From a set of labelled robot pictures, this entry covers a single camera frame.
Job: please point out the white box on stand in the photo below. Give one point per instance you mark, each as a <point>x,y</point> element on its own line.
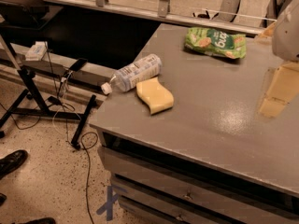
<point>37,51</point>

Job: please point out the black metal stand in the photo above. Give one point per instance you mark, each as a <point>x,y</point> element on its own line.
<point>42,110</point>

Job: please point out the black shoe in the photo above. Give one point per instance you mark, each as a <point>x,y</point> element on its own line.
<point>44,220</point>
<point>12,162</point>

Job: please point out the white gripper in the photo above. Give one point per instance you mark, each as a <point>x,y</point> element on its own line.
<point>287,34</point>

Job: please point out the yellow sponge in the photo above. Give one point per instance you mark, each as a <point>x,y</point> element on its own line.
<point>154,95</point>

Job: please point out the blue tape cross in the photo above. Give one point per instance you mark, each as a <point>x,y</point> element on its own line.
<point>107,207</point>

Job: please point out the clear plastic water bottle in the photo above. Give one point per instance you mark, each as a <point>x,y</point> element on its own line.
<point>127,77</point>

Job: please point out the grey drawer cabinet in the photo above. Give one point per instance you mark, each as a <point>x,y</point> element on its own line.
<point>211,158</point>

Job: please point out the black phone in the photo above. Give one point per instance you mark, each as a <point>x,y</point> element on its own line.
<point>78,64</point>

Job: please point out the green rice chip bag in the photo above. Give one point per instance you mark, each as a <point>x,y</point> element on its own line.
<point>214,42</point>

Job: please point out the black shoe at bottom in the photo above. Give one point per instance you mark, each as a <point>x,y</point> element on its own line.
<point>44,220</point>

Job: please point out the metal window railing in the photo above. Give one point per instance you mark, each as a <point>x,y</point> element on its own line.
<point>249,17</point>

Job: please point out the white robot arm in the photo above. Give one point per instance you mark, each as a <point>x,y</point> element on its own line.
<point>294,3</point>

